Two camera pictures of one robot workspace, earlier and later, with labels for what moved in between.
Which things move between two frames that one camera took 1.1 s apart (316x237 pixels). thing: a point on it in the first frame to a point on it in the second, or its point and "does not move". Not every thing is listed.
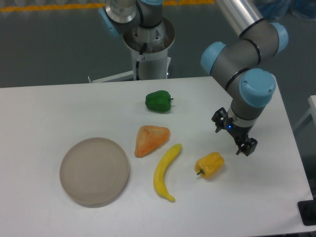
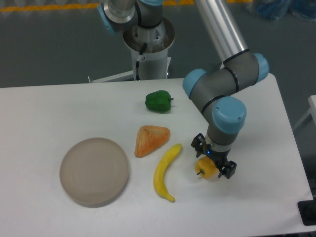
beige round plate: [94, 171] does not move
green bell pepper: [159, 101] does not move
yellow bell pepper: [211, 165] does not move
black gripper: [239, 133] to [219, 157]
